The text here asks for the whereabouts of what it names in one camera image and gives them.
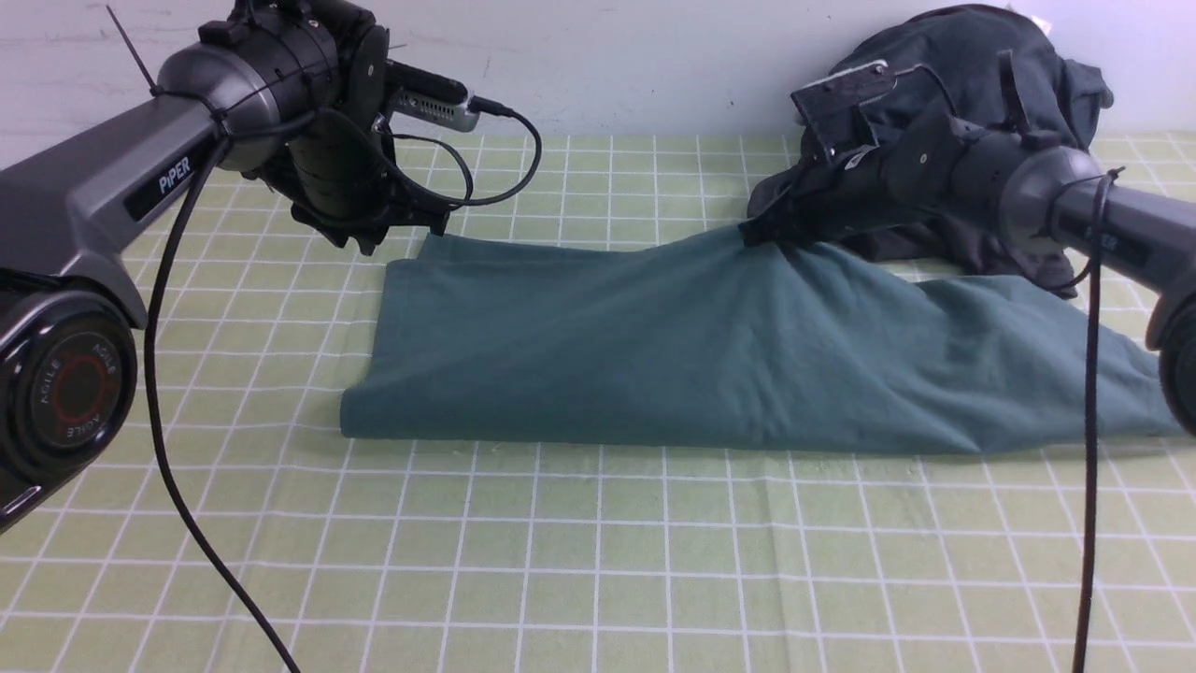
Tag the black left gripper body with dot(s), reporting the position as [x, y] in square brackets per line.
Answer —
[335, 171]

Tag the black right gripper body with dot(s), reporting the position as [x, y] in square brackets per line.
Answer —
[908, 180]

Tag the green long-sleeved shirt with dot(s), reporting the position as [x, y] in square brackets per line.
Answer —
[708, 343]

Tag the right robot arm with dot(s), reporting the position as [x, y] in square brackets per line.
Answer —
[1011, 180]

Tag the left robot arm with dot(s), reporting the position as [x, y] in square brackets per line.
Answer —
[295, 94]

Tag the dark brown crumpled garment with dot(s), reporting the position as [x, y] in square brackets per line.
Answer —
[972, 251]

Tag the dark grey crumpled garment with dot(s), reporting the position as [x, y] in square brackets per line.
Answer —
[962, 43]

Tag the green checkered tablecloth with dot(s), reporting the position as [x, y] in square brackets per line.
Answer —
[458, 557]

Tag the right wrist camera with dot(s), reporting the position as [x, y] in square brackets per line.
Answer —
[831, 108]

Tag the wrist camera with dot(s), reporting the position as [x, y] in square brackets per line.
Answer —
[438, 100]
[831, 108]

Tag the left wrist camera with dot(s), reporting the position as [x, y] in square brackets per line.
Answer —
[438, 100]

